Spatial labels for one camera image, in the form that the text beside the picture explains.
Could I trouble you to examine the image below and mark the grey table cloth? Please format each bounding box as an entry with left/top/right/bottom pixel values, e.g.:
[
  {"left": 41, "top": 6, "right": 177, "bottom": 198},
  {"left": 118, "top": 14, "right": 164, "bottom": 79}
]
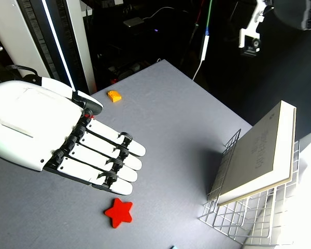
[{"left": 0, "top": 59, "right": 253, "bottom": 249}]

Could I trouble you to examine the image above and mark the green cable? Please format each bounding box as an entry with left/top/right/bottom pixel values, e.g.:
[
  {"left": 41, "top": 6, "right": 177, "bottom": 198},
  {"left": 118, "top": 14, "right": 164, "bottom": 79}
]
[{"left": 206, "top": 0, "right": 214, "bottom": 36}]

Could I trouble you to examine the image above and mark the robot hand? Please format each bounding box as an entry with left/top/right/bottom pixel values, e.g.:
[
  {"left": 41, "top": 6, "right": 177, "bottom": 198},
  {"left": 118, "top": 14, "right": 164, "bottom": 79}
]
[
  {"left": 0, "top": 76, "right": 147, "bottom": 196},
  {"left": 272, "top": 0, "right": 311, "bottom": 31}
]

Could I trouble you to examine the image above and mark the yellow toy brick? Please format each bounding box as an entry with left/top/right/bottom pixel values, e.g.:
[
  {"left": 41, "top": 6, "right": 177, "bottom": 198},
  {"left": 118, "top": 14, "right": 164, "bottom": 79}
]
[{"left": 107, "top": 90, "right": 122, "bottom": 103}]

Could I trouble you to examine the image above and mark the white wire rack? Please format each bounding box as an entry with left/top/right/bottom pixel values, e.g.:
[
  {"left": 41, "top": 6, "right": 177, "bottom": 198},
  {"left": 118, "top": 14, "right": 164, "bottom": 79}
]
[{"left": 199, "top": 129, "right": 301, "bottom": 246}]

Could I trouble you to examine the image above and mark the cream paperback book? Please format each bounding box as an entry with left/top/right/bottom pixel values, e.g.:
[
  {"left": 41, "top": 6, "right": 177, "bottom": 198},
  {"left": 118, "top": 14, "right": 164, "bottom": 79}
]
[{"left": 215, "top": 100, "right": 297, "bottom": 207}]

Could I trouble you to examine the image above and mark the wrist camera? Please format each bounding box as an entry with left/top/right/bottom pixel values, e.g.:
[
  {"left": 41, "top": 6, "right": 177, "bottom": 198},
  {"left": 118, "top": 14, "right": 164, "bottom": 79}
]
[{"left": 240, "top": 36, "right": 262, "bottom": 58}]

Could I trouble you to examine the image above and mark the white cable with adapter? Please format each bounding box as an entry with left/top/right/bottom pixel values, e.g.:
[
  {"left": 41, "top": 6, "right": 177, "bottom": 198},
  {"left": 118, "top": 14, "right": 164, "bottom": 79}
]
[{"left": 192, "top": 35, "right": 210, "bottom": 81}]

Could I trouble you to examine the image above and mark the silver flat device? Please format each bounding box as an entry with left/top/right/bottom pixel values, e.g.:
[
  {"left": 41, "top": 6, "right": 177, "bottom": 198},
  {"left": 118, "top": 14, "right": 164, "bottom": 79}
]
[{"left": 123, "top": 17, "right": 145, "bottom": 28}]

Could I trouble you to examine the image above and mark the red star block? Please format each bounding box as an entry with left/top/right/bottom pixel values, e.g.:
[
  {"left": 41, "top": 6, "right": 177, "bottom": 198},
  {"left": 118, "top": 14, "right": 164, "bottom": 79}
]
[{"left": 104, "top": 197, "right": 134, "bottom": 229}]

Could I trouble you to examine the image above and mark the red twisted cable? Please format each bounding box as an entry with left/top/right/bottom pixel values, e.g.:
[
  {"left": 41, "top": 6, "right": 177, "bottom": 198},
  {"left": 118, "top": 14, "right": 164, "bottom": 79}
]
[{"left": 195, "top": 0, "right": 206, "bottom": 25}]

